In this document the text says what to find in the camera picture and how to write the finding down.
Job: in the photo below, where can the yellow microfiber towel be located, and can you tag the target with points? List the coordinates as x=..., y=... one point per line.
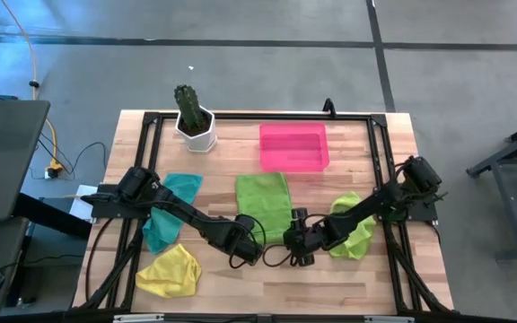
x=169, y=271

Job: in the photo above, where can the silver metal bracket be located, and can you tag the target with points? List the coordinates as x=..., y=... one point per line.
x=137, y=318
x=388, y=319

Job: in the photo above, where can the dark grey side desk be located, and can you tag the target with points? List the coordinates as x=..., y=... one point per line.
x=2, y=157

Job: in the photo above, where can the white paper sheet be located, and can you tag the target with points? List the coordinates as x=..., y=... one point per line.
x=76, y=211

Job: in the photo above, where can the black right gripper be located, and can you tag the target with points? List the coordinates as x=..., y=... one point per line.
x=308, y=238

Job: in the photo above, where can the green cactus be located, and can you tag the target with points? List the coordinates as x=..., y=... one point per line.
x=189, y=105

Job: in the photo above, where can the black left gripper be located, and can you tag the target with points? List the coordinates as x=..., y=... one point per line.
x=246, y=249

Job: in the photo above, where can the teal microfiber towel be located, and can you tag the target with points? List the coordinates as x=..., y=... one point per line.
x=184, y=186

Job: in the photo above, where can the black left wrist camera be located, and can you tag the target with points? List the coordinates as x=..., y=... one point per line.
x=243, y=222

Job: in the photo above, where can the black desk beam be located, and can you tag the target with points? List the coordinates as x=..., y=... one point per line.
x=52, y=217

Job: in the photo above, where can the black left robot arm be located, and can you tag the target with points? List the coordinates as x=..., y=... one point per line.
x=186, y=215

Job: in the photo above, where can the lime green microfiber towel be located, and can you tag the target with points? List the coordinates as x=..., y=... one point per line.
x=359, y=240

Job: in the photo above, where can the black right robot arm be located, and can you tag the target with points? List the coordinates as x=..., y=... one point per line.
x=366, y=207

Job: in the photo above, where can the black aluminium table frame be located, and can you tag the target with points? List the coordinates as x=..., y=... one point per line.
x=263, y=116

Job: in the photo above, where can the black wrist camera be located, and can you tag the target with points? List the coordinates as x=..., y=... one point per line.
x=300, y=215
x=243, y=222

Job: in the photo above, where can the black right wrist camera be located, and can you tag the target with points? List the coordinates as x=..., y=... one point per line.
x=300, y=215

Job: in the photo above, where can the pink translucent plastic basket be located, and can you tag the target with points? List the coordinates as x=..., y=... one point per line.
x=294, y=148

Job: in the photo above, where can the white hexagonal plant pot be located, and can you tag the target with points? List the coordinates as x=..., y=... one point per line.
x=195, y=140

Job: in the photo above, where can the black metal stand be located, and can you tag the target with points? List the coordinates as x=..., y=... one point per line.
x=507, y=211

